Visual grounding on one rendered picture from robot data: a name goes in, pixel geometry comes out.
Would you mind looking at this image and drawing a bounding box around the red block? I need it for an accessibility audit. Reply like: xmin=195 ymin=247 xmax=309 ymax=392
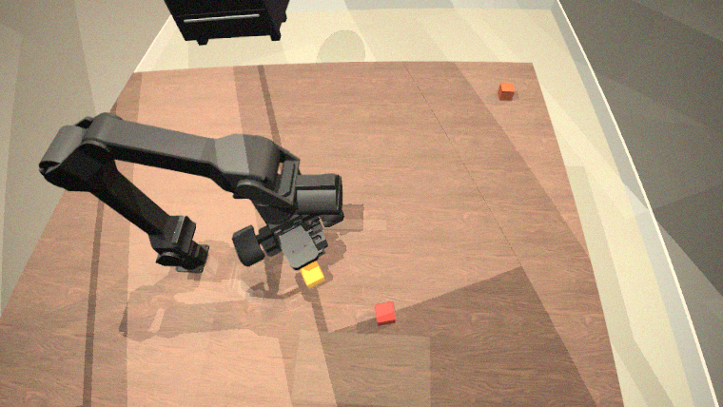
xmin=375 ymin=302 xmax=395 ymax=326

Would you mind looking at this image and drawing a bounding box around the orange cube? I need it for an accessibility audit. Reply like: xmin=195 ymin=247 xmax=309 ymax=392
xmin=498 ymin=83 xmax=515 ymax=101

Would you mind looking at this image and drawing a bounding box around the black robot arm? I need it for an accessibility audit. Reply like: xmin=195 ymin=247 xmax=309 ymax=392
xmin=38 ymin=112 xmax=342 ymax=273

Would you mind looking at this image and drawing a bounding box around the yellow bar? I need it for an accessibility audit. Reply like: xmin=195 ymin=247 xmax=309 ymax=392
xmin=301 ymin=262 xmax=325 ymax=288

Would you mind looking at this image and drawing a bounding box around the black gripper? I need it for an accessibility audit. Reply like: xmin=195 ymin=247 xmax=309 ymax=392
xmin=231 ymin=207 xmax=344 ymax=267

